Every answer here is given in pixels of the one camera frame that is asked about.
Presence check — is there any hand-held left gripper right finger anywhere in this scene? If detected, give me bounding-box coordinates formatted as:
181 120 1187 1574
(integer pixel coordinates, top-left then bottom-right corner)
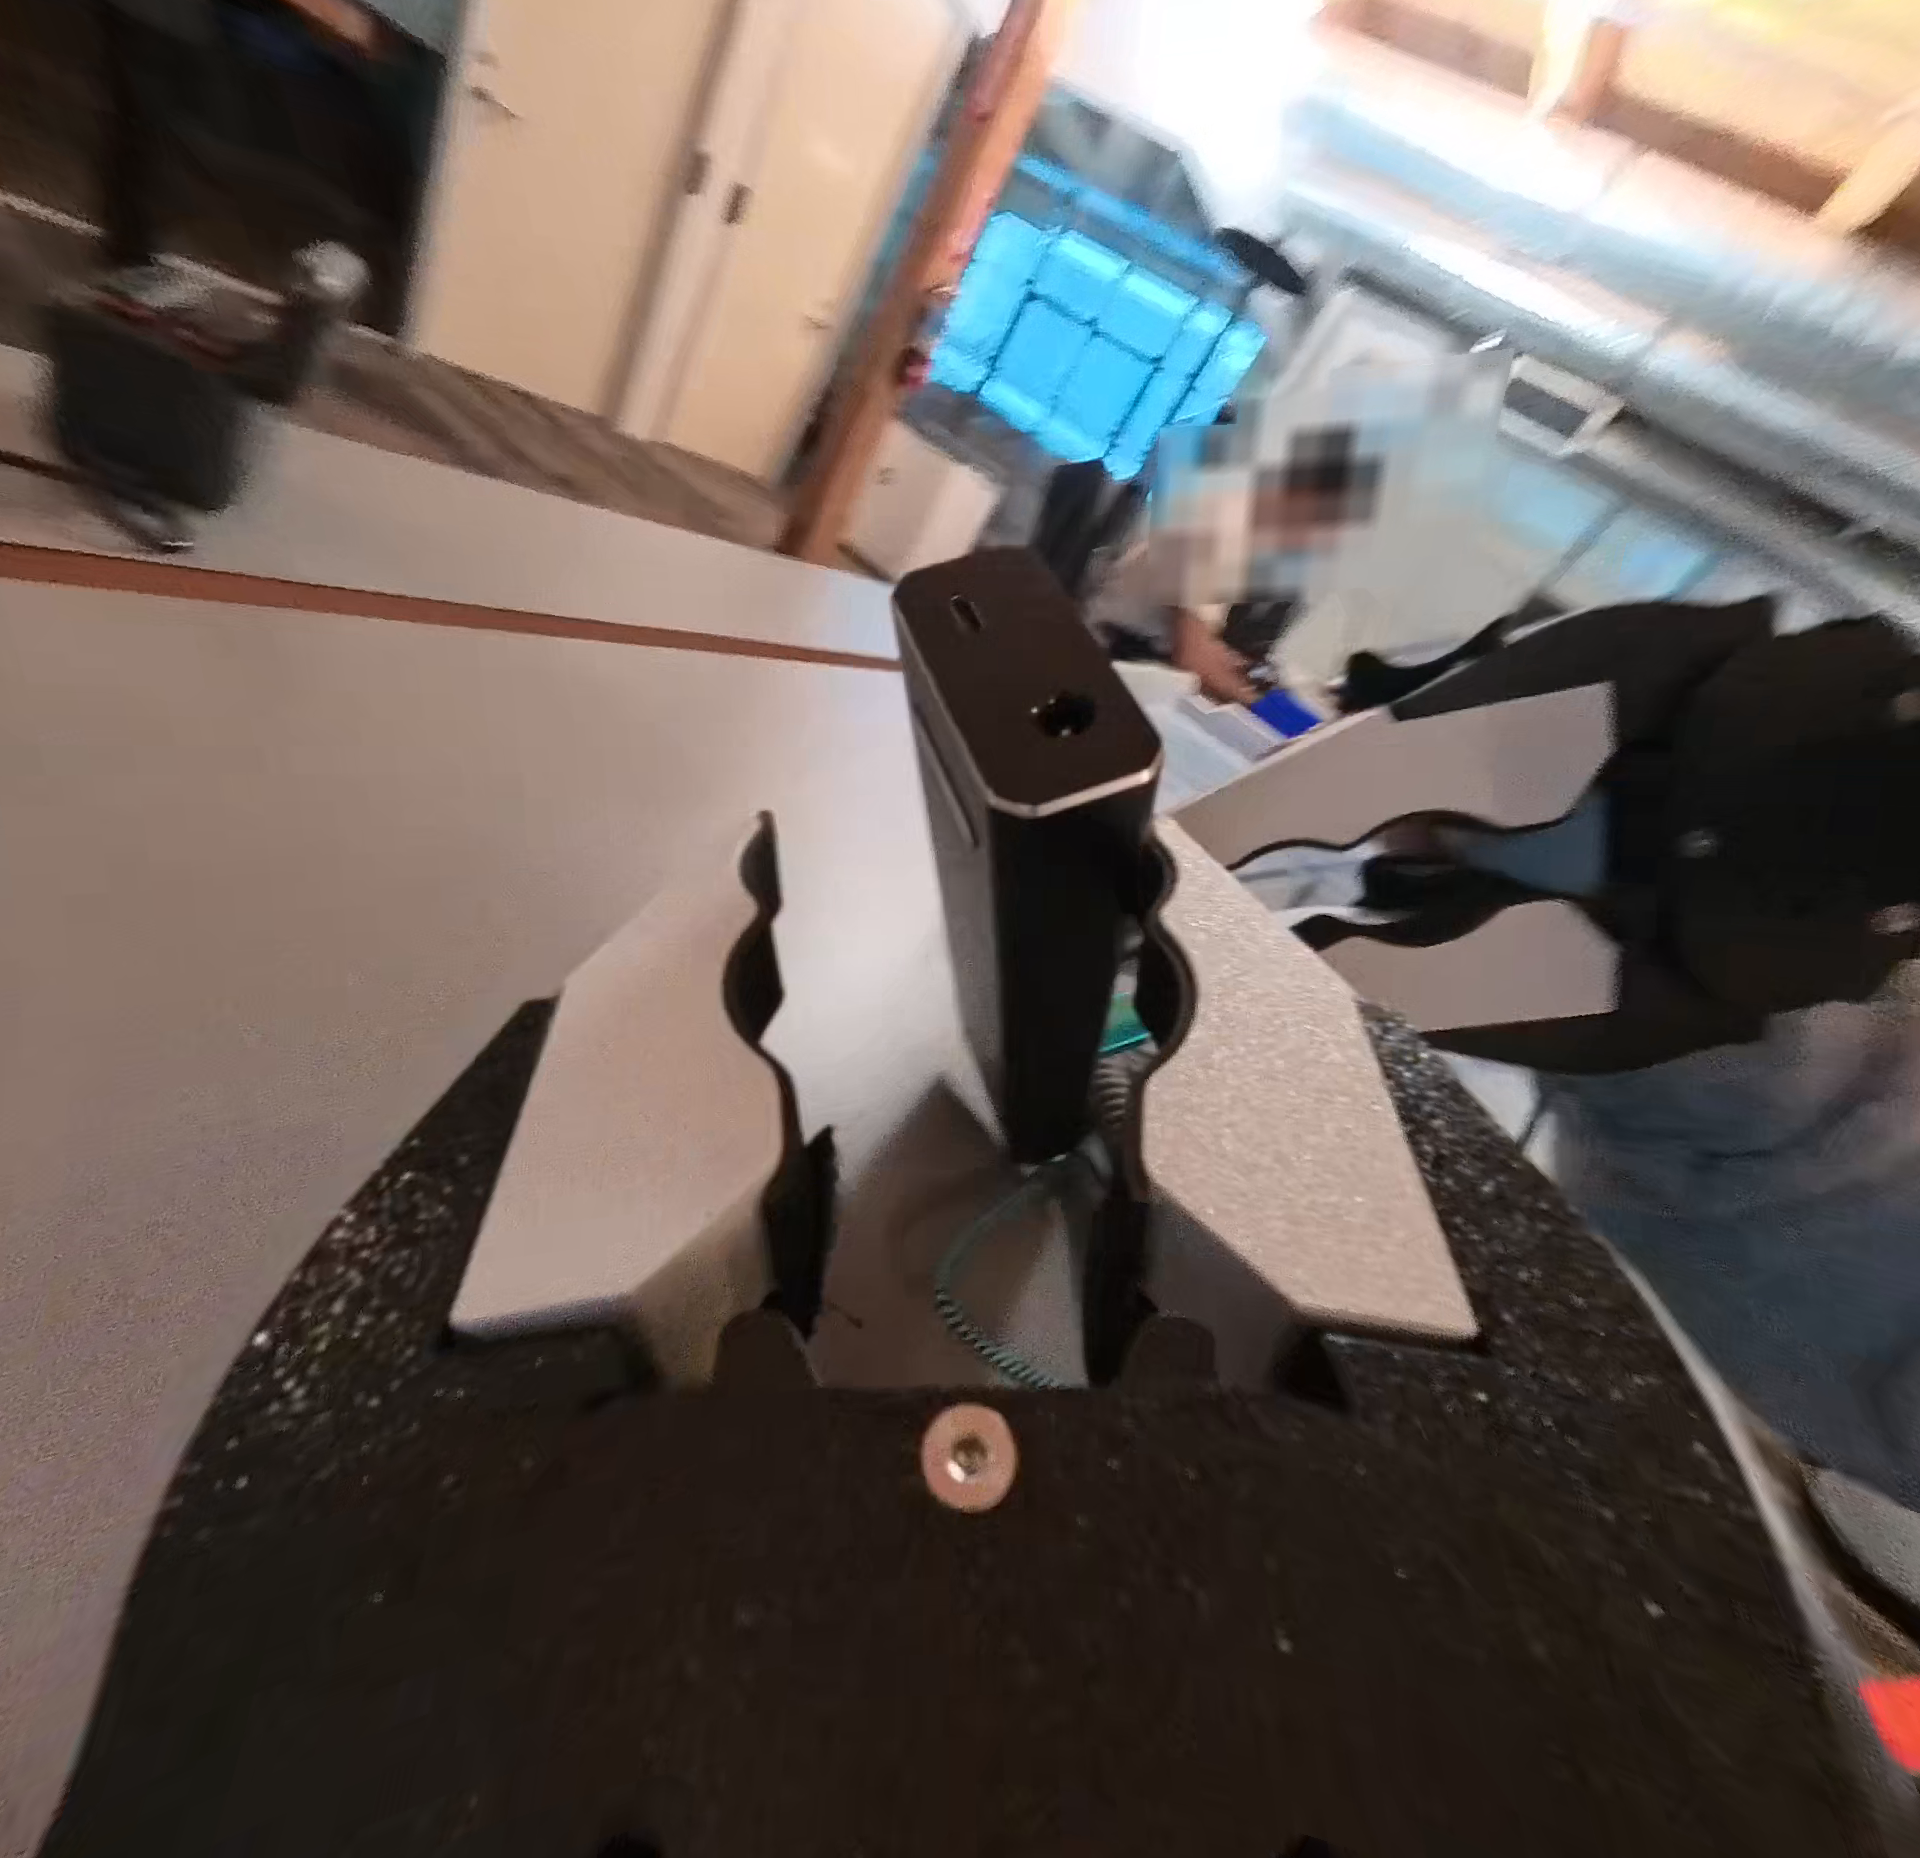
1083 820 1483 1388

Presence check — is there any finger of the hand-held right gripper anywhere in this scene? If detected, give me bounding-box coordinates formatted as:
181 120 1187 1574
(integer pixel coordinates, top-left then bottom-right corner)
1170 680 1621 873
1289 895 1627 1038

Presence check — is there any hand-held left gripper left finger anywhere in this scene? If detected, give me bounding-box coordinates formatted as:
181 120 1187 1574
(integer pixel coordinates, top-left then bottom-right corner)
447 811 843 1388

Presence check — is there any teal braided usb cable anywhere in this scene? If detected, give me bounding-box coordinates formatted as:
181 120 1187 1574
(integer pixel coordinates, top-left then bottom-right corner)
933 988 1168 1391

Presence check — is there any person's right forearm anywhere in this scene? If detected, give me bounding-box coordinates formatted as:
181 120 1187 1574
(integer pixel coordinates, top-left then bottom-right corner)
1531 957 1920 1499

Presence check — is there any black jacket on chair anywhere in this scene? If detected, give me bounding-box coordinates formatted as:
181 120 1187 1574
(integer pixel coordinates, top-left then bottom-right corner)
1036 455 1148 600

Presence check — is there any black light stand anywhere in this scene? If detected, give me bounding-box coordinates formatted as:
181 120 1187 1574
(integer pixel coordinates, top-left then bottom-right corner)
1199 223 1313 435

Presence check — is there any large grid window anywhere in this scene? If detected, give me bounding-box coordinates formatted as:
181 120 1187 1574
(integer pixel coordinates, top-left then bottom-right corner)
929 163 1269 481

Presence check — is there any black portable power station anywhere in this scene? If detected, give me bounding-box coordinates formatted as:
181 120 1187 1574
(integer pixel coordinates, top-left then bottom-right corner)
37 245 370 556

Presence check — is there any white cabinet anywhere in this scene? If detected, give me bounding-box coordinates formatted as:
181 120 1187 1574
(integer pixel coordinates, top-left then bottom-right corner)
407 0 985 486

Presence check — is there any white wall vent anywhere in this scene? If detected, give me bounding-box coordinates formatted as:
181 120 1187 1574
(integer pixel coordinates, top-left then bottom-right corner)
1499 359 1621 459

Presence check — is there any silver spiral air duct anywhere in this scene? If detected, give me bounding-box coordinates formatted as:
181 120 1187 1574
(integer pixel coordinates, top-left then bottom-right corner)
1283 79 1920 540

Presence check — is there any wooden post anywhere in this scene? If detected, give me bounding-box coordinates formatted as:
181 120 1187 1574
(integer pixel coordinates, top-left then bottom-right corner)
776 0 1075 561

